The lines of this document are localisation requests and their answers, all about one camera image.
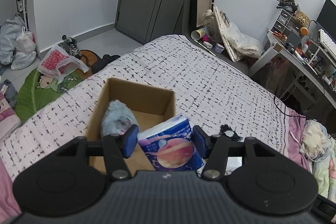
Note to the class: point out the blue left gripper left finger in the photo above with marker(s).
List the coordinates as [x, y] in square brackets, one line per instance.
[116, 148]

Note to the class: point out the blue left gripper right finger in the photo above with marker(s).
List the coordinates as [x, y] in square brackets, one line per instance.
[214, 149]

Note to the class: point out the grey plush mouse toy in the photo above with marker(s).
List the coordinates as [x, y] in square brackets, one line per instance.
[117, 119]

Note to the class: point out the blue tissue pack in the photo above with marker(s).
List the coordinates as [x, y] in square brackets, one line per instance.
[169, 147]

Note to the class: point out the white plastic bag packet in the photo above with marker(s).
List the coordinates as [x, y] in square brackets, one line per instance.
[233, 163]

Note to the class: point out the black lace scrunchie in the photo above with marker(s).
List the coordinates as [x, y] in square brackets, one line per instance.
[227, 131]

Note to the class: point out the white patterned bedspread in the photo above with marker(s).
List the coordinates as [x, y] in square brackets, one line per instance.
[209, 91]

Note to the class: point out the brown cardboard box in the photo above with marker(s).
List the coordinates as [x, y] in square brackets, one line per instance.
[150, 105]

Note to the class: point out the pastel crumpled blanket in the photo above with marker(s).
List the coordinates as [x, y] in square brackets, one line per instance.
[319, 148]

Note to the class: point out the black bag on floor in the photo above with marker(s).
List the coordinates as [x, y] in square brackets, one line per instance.
[103, 62]

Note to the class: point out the pink bed sheet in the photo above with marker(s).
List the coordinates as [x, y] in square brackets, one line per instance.
[294, 135]

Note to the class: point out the green cartoon floor mat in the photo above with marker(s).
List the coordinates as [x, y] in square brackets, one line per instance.
[39, 90]

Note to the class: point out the red white plastic bag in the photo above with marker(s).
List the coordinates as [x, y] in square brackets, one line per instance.
[57, 64]

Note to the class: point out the cream tote bag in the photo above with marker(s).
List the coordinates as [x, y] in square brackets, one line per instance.
[236, 44]

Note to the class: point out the pink cartoon pillow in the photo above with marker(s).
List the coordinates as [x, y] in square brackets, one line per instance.
[9, 121]

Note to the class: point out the sneakers on floor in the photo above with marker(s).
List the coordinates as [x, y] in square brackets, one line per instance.
[69, 44]

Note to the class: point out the rolled paper tube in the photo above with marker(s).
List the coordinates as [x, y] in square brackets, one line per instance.
[199, 33]

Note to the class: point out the white desk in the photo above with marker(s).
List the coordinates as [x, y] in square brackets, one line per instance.
[277, 48]

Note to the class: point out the white garbage bags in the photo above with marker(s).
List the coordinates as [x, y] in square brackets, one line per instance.
[18, 49]

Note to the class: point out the white drawer organizer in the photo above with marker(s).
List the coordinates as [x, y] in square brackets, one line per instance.
[283, 22]

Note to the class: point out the orange round lamp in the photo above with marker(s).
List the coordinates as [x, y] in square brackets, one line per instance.
[304, 31]

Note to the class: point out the white keyboard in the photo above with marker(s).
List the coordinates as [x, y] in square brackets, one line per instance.
[327, 42]

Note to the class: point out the black computer monitor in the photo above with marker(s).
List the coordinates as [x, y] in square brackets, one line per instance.
[327, 18]

